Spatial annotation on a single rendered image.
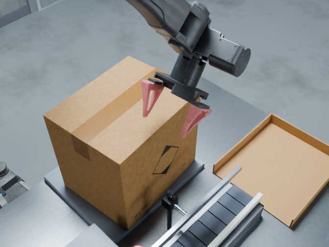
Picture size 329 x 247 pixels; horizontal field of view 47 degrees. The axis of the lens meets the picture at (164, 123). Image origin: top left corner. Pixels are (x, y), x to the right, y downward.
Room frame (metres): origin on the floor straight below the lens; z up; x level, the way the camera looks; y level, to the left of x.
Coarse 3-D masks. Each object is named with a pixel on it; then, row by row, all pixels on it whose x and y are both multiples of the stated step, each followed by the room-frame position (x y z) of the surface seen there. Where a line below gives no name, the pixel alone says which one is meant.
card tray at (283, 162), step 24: (264, 120) 0.87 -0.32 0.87; (240, 144) 0.78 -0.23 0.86; (264, 144) 0.80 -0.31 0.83; (288, 144) 0.80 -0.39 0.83; (312, 144) 0.79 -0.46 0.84; (216, 168) 0.69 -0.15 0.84; (264, 168) 0.70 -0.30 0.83; (288, 168) 0.70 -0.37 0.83; (312, 168) 0.70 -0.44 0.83; (264, 192) 0.62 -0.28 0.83; (288, 192) 0.62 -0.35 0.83; (312, 192) 0.62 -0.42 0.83; (288, 216) 0.54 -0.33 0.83
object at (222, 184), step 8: (240, 168) 0.60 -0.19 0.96; (232, 176) 0.57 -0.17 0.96; (224, 184) 0.55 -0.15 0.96; (216, 192) 0.53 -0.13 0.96; (200, 200) 0.50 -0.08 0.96; (208, 200) 0.51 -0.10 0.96; (192, 208) 0.48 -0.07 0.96; (200, 208) 0.49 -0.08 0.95; (184, 216) 0.46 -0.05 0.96; (192, 216) 0.47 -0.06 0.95; (176, 224) 0.44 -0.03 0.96; (184, 224) 0.45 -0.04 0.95; (168, 232) 0.42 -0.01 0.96; (160, 240) 0.40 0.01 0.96
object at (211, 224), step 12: (228, 192) 0.58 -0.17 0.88; (240, 192) 0.58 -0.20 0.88; (216, 204) 0.55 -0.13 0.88; (228, 204) 0.55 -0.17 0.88; (240, 204) 0.55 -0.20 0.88; (204, 216) 0.51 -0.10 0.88; (216, 216) 0.51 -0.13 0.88; (228, 216) 0.51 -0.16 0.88; (192, 228) 0.48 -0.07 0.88; (204, 228) 0.48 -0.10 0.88; (216, 228) 0.48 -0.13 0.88; (180, 240) 0.45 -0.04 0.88; (192, 240) 0.45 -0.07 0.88; (204, 240) 0.45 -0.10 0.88
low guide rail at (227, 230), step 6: (258, 198) 0.54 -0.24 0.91; (252, 204) 0.52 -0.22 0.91; (246, 210) 0.51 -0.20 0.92; (240, 216) 0.49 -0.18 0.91; (234, 222) 0.47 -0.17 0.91; (228, 228) 0.46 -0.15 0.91; (222, 234) 0.44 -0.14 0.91; (228, 234) 0.45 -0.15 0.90; (216, 240) 0.43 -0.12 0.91; (222, 240) 0.43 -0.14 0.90; (210, 246) 0.41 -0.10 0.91; (216, 246) 0.42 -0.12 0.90
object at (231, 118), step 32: (224, 96) 1.03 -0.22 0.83; (224, 128) 0.87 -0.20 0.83; (32, 192) 0.62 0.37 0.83; (192, 192) 0.62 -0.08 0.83; (320, 192) 0.62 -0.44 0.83; (0, 224) 0.52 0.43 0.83; (32, 224) 0.52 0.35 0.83; (64, 224) 0.52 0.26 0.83; (160, 224) 0.52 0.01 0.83; (256, 224) 0.52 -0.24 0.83; (320, 224) 0.52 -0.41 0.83
